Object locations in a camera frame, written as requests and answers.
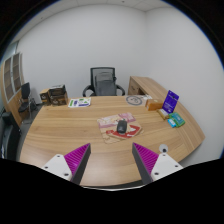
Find black mesh office chair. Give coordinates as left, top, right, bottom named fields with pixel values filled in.
left=82, top=67, right=125, bottom=96

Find green box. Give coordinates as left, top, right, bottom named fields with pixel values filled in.
left=169, top=112, right=185, bottom=127

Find round grey coaster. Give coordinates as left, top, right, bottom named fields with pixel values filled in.
left=126, top=95, right=143, bottom=106

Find yellow small box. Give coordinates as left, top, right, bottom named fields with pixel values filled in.
left=157, top=109, right=169, bottom=120

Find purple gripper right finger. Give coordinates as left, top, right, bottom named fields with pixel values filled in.
left=131, top=142, right=184, bottom=185

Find black chair at left edge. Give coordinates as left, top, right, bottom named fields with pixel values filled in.
left=0, top=112, right=21, bottom=161

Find white green leaflet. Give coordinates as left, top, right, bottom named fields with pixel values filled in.
left=68, top=98, right=91, bottom=108

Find illustrated cork mouse pad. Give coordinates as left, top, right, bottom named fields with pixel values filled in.
left=97, top=112, right=143, bottom=144

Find brown cardboard box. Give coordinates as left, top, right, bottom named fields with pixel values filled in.
left=145, top=99, right=163, bottom=111

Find wooden office desk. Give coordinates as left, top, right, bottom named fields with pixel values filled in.
left=19, top=75, right=206, bottom=188

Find wooden shelf cabinet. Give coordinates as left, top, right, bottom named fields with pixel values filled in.
left=0, top=53, right=28, bottom=125

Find dark brown box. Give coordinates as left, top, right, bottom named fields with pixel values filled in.
left=49, top=84, right=68, bottom=106

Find blue small box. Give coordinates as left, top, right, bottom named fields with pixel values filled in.
left=167, top=118, right=176, bottom=128

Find purple standing card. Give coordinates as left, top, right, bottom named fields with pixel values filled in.
left=162, top=90, right=179, bottom=114

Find black side chair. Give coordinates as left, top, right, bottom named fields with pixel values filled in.
left=18, top=82, right=37, bottom=113

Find black computer mouse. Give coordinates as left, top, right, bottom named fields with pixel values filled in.
left=117, top=120, right=127, bottom=134

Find small brown box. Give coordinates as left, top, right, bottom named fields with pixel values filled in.
left=40, top=89, right=51, bottom=105

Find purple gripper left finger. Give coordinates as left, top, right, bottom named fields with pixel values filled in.
left=40, top=142, right=92, bottom=185

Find desk cable grommet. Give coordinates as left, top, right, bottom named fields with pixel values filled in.
left=159, top=144, right=168, bottom=153

